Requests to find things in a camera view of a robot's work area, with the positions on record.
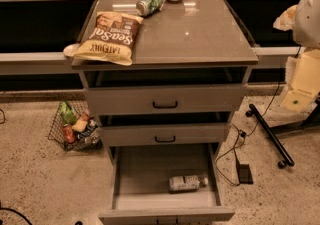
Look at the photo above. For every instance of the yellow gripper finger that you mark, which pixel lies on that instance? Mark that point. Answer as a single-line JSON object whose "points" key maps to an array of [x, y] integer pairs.
{"points": [[285, 21]]}

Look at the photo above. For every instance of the grey drawer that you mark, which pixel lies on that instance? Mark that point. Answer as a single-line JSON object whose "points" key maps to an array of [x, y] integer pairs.
{"points": [[115, 92], [174, 128], [140, 186]]}

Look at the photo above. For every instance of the green soda can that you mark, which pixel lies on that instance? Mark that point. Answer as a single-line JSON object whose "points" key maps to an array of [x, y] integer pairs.
{"points": [[148, 7]]}

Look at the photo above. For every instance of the black foot pedal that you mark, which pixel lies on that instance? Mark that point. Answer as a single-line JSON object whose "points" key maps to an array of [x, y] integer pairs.
{"points": [[244, 174]]}

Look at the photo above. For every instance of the grey top drawer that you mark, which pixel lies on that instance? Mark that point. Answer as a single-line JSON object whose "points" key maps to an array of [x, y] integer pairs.
{"points": [[115, 92]]}

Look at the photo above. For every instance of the brown yellow chip bag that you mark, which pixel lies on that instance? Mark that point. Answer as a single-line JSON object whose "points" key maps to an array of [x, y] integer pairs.
{"points": [[112, 39]]}

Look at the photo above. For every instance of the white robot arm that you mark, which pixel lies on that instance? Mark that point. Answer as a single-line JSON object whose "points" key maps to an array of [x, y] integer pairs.
{"points": [[303, 72]]}

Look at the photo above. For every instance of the grey bottom drawer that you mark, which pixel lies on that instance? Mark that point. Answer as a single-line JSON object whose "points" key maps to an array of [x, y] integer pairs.
{"points": [[140, 186]]}

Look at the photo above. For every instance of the grey middle drawer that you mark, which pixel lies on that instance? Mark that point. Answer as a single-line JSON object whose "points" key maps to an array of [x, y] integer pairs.
{"points": [[174, 128]]}

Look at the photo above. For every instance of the grey drawer cabinet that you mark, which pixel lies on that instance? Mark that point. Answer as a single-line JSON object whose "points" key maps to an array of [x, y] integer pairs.
{"points": [[185, 34]]}

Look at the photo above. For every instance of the yellow bottle in basket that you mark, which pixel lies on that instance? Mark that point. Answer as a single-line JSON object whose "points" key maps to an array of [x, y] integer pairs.
{"points": [[81, 123]]}

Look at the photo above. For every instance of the green snack bag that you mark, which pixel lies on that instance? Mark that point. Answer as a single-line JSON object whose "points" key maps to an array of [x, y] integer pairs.
{"points": [[67, 114]]}

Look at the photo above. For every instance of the black wire basket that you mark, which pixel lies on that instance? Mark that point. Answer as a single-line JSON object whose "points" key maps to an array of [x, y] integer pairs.
{"points": [[89, 139]]}

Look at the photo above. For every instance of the black wheeled stand base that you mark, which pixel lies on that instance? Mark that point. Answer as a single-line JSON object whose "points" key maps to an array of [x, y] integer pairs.
{"points": [[313, 120]]}

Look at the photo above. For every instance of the white round disc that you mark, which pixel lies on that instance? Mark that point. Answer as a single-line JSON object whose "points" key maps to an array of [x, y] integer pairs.
{"points": [[70, 50]]}

